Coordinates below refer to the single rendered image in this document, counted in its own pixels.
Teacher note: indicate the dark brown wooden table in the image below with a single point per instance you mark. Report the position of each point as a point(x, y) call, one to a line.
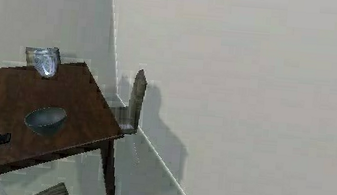
point(75, 105)

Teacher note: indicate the dark grey bowl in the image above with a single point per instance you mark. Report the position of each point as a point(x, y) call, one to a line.
point(46, 120)

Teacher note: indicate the clear glass cup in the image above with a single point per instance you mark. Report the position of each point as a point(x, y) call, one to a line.
point(46, 62)

